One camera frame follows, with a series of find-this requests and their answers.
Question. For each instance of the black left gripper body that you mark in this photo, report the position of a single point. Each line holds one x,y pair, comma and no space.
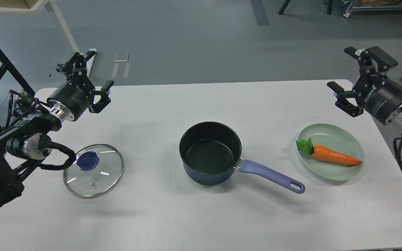
69,101

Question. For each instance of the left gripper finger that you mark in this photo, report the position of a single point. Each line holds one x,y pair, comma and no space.
78,63
104,98

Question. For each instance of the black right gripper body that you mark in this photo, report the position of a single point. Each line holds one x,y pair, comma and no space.
380,96

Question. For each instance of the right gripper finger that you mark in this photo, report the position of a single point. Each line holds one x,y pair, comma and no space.
342,101
373,62

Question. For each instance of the glass pot lid blue knob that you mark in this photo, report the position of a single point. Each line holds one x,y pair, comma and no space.
96,171

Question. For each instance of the blue saucepan purple handle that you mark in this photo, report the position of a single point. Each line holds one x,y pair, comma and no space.
211,152

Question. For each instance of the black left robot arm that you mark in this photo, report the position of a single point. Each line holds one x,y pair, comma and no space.
25,144

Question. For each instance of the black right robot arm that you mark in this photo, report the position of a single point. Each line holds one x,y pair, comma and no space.
397,143

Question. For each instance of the pale green plate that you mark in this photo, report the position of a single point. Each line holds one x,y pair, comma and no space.
337,139

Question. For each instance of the orange toy carrot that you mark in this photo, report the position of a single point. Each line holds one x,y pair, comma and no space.
322,153

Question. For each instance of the metal wheeled cart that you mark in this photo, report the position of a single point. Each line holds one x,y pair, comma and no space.
378,6

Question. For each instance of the black stand leg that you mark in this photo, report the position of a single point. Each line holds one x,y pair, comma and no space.
283,7

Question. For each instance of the white desk frame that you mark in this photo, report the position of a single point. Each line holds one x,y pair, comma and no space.
38,34

